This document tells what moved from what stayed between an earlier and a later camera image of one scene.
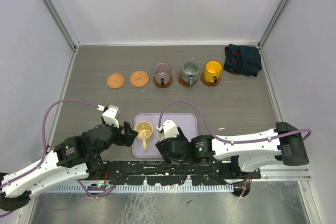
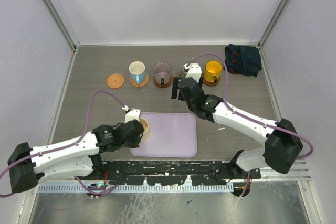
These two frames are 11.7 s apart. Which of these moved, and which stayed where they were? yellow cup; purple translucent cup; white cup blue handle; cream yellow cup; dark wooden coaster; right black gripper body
Moved: white cup blue handle; right black gripper body; cream yellow cup
Stayed: dark wooden coaster; purple translucent cup; yellow cup
